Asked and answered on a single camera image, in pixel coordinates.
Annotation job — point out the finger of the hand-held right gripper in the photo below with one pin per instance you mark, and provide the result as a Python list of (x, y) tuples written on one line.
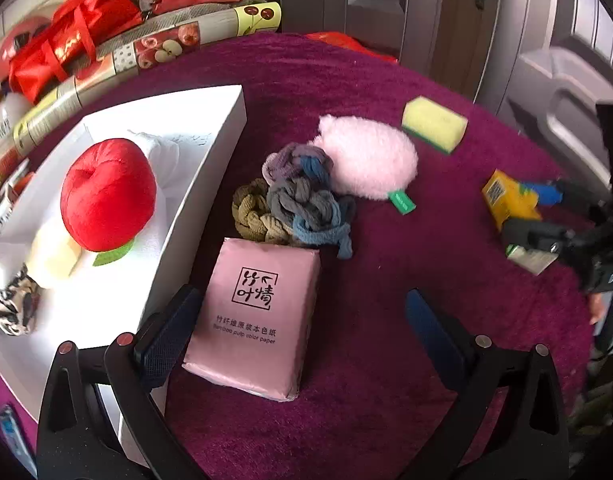
[(536, 237), (541, 193)]

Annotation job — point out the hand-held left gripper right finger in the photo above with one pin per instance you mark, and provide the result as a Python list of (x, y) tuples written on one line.
[(431, 335)]

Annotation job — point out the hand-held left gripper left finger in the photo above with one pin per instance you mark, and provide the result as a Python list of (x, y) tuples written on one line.
[(169, 345)]

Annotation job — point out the yellow snack packet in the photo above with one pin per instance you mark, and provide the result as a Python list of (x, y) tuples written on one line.
[(506, 200)]

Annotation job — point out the pink tissue pack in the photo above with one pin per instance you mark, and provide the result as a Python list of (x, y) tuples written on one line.
[(256, 320)]

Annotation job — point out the yellow green sponge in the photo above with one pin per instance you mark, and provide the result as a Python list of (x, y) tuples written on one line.
[(431, 120)]

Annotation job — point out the pink fluffy puff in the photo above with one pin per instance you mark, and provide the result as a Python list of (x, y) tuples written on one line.
[(366, 155)]

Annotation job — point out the white cardboard box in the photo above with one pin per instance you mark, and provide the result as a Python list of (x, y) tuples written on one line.
[(211, 120)]

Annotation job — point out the person's right hand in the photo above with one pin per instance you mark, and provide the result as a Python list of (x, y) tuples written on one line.
[(595, 307)]

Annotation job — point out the purple velvet blanket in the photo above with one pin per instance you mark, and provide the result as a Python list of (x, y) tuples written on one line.
[(386, 260)]

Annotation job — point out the grey metal door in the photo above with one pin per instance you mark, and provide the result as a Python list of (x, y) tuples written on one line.
[(551, 60)]

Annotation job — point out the cream foam block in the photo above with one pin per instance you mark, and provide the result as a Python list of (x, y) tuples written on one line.
[(56, 255)]

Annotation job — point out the leopard print scrunchie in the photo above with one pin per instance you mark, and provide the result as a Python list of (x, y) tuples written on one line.
[(14, 305)]

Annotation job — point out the red apple plush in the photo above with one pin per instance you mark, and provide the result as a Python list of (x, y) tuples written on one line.
[(106, 195)]

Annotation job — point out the blue white tube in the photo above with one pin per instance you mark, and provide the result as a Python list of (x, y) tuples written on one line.
[(16, 440)]

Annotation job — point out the white tissue paper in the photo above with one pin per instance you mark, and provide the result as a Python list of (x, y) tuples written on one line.
[(176, 152)]

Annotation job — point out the red plastic bag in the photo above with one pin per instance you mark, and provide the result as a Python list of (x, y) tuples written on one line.
[(346, 42)]

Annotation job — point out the brown panelled door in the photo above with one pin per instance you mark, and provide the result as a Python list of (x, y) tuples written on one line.
[(366, 0)]

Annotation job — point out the white plastic bottle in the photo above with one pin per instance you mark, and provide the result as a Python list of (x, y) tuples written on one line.
[(11, 115)]

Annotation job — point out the fruit print roll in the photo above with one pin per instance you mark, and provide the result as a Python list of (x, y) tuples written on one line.
[(186, 35)]

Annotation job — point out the red tote bag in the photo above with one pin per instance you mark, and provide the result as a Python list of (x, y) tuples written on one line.
[(86, 20)]

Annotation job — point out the red round object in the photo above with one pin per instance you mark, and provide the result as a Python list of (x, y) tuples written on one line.
[(21, 42)]

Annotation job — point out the wooden door frame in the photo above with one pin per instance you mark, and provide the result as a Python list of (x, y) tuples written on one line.
[(466, 20)]

